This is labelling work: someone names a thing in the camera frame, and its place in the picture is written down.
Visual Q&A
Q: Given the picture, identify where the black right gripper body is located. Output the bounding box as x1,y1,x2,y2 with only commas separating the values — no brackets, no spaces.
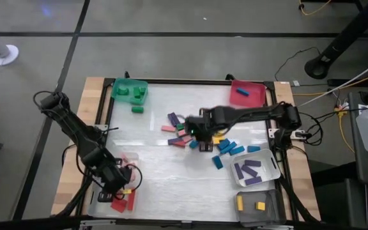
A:
185,115,219,144

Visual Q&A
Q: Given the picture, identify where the clear plastic bin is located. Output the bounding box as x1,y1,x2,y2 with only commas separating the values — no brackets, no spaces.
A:
87,181,140,220
93,152,141,185

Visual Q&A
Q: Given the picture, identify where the red plastic bin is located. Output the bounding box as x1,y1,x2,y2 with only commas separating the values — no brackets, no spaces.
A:
229,79,267,109

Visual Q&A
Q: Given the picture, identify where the yellow floor cable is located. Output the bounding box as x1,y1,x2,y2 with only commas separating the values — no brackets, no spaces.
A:
291,67,368,154

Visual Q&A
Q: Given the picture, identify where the black cable bundle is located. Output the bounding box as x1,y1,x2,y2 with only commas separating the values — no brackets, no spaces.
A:
53,172,96,219
279,174,321,224

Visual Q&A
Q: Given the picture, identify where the yellow extension cable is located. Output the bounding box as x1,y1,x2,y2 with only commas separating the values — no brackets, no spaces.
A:
298,0,332,16

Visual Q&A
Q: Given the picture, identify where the white pole with round base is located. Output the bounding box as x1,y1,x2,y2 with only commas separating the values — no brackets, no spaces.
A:
0,24,20,66

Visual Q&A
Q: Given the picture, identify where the grey plastic bin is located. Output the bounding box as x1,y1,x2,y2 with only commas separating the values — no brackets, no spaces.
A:
234,188,282,227

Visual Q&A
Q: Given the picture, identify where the black desk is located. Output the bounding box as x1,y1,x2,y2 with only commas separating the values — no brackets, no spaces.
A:
346,91,368,230

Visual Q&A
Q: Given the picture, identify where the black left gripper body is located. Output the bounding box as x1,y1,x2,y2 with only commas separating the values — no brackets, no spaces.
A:
97,156,134,194

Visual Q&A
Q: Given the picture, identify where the green plastic bin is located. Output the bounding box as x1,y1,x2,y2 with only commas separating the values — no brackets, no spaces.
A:
110,77,149,106

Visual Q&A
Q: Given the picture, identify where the white plastic bin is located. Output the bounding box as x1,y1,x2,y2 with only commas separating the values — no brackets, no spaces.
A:
231,148,282,188

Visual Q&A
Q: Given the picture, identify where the black stand leg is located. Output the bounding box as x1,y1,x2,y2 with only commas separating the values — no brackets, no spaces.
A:
303,0,368,81

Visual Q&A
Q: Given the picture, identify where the black floor cable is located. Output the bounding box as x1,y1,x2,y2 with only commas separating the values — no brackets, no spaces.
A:
273,46,322,82

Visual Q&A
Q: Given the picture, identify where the black gantry beam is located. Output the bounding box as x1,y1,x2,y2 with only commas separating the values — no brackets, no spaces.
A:
0,214,322,230

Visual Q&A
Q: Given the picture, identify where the white table mat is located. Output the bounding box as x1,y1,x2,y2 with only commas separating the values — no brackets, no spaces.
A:
106,83,282,222

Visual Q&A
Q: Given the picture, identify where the black aluminium table frame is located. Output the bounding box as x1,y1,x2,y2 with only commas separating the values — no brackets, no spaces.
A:
75,77,300,224

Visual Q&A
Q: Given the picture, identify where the white cable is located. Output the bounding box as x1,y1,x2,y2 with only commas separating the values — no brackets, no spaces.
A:
296,53,368,108

